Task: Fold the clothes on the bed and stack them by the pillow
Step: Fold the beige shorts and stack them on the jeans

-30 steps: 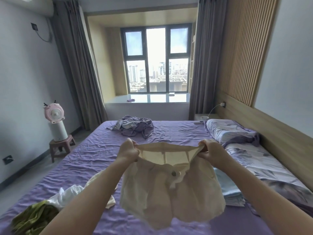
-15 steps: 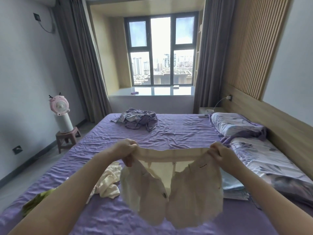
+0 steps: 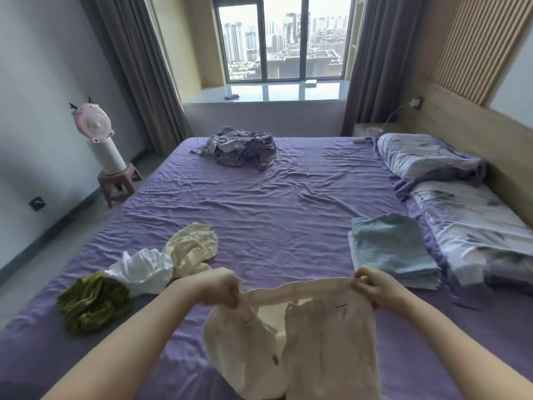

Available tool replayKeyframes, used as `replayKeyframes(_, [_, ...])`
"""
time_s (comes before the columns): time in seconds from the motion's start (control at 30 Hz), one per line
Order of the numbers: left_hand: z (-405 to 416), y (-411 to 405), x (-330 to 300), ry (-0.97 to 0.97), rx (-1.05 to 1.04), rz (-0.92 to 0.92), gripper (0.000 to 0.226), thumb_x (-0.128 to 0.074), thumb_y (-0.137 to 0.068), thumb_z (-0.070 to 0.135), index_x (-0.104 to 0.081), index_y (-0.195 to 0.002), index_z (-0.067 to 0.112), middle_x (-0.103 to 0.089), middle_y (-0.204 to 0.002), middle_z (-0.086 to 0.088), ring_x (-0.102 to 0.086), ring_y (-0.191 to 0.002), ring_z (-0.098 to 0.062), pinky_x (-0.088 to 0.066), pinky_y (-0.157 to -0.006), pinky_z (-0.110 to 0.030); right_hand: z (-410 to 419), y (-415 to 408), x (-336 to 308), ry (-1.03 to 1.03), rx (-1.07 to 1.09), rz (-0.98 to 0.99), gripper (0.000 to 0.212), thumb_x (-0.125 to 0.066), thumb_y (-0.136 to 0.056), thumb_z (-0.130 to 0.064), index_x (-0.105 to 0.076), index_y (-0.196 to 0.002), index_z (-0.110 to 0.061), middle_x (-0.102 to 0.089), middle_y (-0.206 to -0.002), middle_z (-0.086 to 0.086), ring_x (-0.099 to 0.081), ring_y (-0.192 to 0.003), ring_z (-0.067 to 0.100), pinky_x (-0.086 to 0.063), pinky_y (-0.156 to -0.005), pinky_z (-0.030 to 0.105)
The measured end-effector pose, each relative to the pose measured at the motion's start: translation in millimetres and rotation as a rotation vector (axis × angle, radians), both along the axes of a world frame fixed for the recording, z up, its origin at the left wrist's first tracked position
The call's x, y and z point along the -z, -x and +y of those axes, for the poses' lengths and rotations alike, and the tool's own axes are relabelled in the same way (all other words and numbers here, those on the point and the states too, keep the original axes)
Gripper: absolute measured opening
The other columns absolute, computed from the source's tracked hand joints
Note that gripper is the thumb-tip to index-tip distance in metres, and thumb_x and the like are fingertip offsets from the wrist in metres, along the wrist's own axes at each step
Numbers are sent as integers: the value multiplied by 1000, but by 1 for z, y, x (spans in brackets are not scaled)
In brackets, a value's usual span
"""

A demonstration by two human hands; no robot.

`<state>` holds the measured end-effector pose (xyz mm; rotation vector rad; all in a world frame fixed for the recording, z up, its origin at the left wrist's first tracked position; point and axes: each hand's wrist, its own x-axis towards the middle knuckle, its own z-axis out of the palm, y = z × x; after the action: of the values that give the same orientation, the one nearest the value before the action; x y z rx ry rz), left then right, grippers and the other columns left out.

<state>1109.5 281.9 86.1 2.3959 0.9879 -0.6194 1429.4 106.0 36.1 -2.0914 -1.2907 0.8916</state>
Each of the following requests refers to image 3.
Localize white t-shirt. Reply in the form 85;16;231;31
104;248;175;299

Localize dark framed window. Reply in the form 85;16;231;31
211;0;355;84

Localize white jeans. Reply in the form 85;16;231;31
347;232;443;291

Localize purple sheet bed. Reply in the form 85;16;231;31
0;136;533;400

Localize brown plastic stool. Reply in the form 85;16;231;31
97;162;144;209

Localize crumpled purple grey quilt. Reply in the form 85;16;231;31
190;126;278;172

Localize white bay window sill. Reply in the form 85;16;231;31
183;80;349;107

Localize person's left forearm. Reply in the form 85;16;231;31
41;278;214;400

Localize person's right hand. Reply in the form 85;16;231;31
351;265;414;312

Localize person's right forearm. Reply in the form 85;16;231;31
394;294;533;400

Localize person's left hand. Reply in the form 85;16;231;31
194;267;245;309

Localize wooden window shelf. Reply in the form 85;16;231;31
346;0;368;81

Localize slatted wooden wall panel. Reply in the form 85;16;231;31
429;0;530;107

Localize pink fan white base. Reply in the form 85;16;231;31
68;95;127;176

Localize green garment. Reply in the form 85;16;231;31
56;269;135;336

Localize grey curtain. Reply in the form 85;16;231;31
78;0;193;157
341;0;426;137

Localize light blue denim jeans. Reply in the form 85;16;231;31
351;212;443;284

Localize low beige bedside table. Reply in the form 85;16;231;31
353;122;401;139

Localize floral pillow purple trim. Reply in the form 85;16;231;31
404;180;533;308
374;132;491;193

